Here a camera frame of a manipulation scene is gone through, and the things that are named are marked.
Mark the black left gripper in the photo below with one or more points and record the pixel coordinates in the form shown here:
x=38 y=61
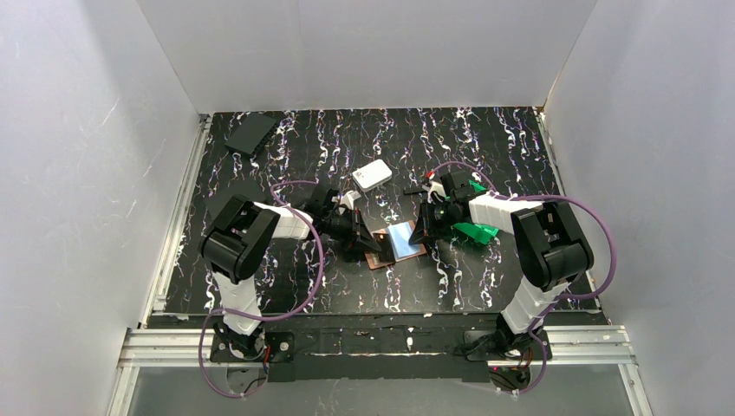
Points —
x=356 y=235

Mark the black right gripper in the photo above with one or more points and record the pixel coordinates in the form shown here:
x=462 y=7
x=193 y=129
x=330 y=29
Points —
x=428 y=220

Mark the tan leather card holder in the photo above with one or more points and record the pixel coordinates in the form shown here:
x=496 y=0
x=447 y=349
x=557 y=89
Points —
x=394 y=246

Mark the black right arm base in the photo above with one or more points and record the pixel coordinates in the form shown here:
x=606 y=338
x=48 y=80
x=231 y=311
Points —
x=490 y=345

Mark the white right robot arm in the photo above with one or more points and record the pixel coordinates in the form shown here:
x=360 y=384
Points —
x=551 y=247

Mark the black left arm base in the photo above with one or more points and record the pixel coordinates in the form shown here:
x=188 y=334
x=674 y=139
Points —
x=252 y=347

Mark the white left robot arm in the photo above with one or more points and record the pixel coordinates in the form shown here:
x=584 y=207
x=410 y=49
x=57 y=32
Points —
x=237 y=240

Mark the flat black card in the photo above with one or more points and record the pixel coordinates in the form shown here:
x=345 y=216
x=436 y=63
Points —
x=216 y=203

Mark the small black bar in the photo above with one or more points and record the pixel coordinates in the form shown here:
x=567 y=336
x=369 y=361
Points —
x=408 y=191

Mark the green plastic bin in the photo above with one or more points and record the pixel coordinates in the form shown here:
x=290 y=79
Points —
x=476 y=229

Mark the white rectangular box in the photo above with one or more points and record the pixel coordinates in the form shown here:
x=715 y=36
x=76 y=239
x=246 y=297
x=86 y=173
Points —
x=372 y=175

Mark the black rectangular box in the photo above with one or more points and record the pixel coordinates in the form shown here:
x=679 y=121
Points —
x=250 y=136

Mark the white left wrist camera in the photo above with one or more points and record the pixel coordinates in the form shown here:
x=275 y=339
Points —
x=347 y=201

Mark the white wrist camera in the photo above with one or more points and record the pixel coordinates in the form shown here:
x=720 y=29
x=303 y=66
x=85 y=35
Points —
x=347 y=201
x=435 y=190

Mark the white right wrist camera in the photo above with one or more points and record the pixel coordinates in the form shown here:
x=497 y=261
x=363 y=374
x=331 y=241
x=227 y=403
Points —
x=435 y=190

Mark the aluminium frame rail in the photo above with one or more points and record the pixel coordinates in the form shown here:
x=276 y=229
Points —
x=381 y=351

